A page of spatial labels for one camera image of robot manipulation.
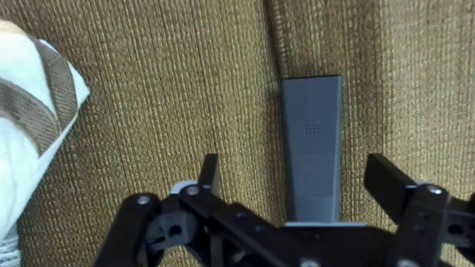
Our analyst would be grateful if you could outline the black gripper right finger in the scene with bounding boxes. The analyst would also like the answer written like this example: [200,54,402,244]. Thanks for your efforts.
[362,152,475,267]

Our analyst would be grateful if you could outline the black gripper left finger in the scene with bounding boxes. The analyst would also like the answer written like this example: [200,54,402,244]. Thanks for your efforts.
[93,152,298,267]

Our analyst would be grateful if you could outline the brown fabric sofa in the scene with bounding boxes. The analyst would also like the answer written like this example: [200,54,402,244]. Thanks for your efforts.
[0,0,475,267]

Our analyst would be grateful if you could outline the white fabric with brown stripes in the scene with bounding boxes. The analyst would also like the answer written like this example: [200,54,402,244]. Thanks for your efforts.
[0,19,92,267]

